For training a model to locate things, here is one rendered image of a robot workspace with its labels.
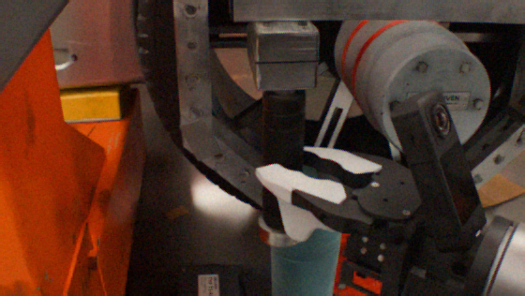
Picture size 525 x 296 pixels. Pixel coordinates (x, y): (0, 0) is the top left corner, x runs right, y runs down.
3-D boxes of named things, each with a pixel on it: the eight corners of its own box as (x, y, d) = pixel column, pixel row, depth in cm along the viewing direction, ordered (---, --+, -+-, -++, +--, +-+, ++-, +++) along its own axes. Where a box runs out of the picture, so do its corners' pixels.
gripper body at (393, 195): (330, 280, 42) (462, 343, 36) (338, 195, 38) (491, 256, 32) (374, 235, 48) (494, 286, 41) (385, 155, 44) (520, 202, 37)
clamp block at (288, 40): (299, 55, 50) (300, 1, 47) (318, 91, 42) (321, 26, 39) (246, 56, 49) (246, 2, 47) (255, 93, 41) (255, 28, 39)
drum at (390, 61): (418, 89, 74) (428, -5, 68) (485, 161, 56) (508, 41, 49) (325, 92, 73) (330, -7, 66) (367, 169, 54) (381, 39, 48)
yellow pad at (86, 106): (132, 90, 100) (130, 66, 98) (123, 120, 88) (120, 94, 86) (66, 95, 99) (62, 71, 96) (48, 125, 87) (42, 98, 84)
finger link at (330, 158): (282, 196, 51) (356, 238, 45) (283, 141, 48) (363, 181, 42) (304, 185, 52) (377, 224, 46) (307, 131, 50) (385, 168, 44)
